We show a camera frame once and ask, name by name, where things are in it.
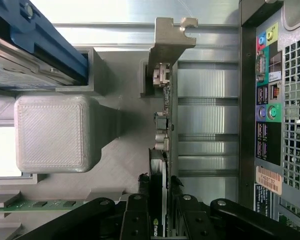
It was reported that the green RAM stick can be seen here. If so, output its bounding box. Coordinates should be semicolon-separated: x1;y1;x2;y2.
0;198;91;213

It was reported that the grey printed parts rack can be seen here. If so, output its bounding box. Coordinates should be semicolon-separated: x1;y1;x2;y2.
0;46;175;240

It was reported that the black open PC case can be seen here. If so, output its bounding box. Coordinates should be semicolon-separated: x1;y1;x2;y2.
238;0;300;240

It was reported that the hard disk with blue caddy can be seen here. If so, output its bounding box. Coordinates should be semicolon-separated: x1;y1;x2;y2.
0;0;90;91

